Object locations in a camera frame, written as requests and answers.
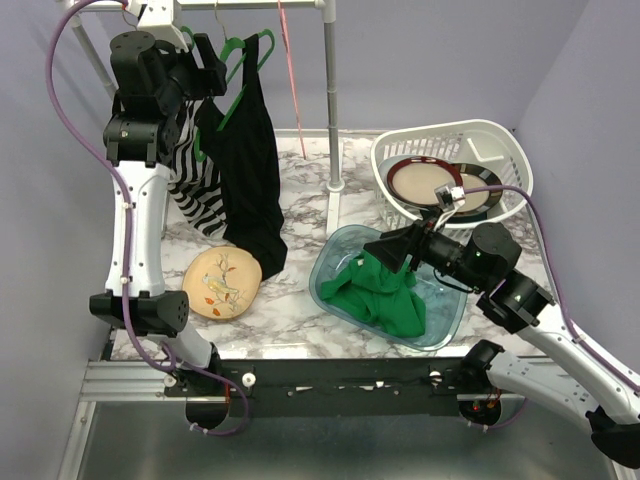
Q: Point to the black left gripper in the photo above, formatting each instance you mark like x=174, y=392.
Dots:
x=210, y=80

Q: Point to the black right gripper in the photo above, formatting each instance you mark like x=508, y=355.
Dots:
x=393, y=247

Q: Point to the green tank top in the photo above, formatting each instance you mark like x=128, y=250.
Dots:
x=378, y=297

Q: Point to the pink wire hanger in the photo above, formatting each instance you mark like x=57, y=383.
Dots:
x=291, y=74

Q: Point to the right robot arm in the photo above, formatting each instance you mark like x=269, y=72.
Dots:
x=596, y=390

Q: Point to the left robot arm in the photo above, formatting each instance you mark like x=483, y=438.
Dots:
x=139, y=152

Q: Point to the striped black white tank top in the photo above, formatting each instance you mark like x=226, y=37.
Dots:
x=195, y=181

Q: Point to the red rimmed plate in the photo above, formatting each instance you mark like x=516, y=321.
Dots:
x=414, y=180

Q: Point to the blue transparent container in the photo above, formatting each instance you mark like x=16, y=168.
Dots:
x=444, y=305

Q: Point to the dark rimmed plate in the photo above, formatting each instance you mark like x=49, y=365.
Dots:
x=476, y=176

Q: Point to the white plastic basket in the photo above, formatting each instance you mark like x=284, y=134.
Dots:
x=477, y=142

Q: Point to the black base bar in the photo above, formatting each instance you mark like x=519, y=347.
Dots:
x=339, y=388

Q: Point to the silver clothes rack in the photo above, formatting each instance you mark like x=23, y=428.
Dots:
x=335, y=185

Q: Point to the beige bird painted plate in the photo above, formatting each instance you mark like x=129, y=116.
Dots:
x=222, y=282

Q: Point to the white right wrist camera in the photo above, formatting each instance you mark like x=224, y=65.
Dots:
x=450, y=198

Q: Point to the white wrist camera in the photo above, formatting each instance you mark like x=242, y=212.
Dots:
x=161, y=18
x=450, y=198

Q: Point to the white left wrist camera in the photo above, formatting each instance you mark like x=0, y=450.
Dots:
x=161, y=18

